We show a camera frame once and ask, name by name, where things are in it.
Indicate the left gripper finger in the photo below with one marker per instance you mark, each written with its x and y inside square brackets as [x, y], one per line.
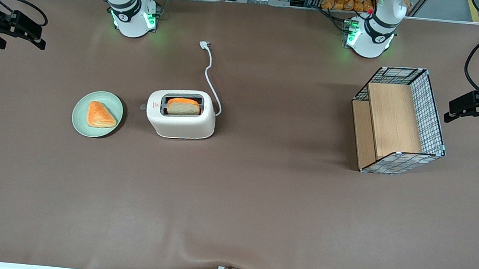
[466, 106]

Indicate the white toaster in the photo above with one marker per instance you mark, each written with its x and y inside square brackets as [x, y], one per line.
[181, 124]

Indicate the orange triangular pastry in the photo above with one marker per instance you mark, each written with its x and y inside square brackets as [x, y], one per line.
[99, 116]

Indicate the bread slice with orange crust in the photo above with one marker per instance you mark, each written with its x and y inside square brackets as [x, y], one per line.
[182, 108]

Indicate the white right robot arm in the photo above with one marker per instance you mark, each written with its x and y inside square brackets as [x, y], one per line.
[130, 14]

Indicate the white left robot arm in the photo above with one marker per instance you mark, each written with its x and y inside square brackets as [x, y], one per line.
[369, 39]

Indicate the brown table cover mat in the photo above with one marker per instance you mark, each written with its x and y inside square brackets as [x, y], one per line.
[259, 206]

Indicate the pale green round plate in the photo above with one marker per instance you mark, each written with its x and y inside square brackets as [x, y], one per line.
[80, 119]

